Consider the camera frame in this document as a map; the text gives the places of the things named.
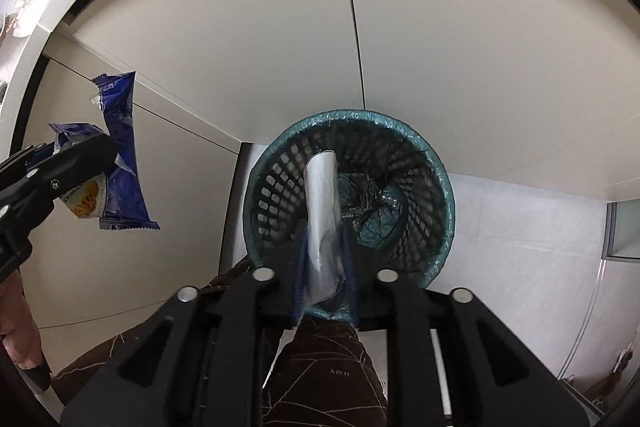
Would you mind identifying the green trash bag liner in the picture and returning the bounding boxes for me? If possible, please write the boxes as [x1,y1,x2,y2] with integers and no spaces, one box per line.
[247,108,457,293]

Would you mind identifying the black crumpled plastic bag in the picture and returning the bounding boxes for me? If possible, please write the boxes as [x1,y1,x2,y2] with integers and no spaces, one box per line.
[337,172,396,228]

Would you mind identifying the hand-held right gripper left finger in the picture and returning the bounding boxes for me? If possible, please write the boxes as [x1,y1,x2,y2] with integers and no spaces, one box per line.
[60,222,308,427]

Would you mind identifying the brown patterned pants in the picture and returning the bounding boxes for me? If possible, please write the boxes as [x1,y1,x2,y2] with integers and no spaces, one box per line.
[52,257,391,427]

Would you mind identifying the grey framed glass door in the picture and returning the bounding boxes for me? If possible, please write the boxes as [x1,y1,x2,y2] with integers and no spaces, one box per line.
[602,201,640,263]

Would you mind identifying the black mesh trash basket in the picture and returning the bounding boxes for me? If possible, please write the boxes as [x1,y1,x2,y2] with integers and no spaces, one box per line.
[247,108,457,293]

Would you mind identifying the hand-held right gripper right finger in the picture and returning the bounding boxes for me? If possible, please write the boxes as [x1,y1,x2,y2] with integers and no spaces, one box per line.
[342,227,593,427]

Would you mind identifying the white plastic wrapper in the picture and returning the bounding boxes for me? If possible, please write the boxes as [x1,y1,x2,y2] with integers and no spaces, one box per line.
[299,149,348,323]

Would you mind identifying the small blue cookie packet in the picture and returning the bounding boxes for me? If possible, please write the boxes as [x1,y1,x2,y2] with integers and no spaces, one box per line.
[48,122,118,220]

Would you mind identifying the person's left hand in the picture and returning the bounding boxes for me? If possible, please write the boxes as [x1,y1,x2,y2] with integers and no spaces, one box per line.
[0,274,41,370]

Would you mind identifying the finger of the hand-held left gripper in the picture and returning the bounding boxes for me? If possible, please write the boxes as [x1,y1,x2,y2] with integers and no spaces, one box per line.
[25,134,119,210]
[0,144,56,180]

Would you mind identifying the long blue snack wrapper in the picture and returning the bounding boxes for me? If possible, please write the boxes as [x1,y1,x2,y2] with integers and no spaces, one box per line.
[91,72,161,232]

